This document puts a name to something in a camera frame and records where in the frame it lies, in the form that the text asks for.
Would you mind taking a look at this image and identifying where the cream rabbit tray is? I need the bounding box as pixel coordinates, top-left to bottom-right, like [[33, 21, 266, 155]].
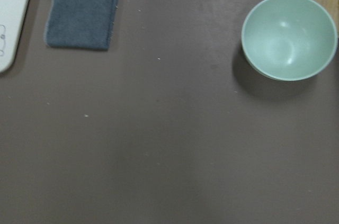
[[1, 0, 29, 73]]

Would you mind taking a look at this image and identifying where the grey folded cloth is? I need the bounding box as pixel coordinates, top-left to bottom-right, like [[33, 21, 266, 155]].
[[44, 0, 119, 50]]

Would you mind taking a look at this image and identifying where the mint green bowl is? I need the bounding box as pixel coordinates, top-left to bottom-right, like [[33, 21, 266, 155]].
[[241, 0, 338, 82]]

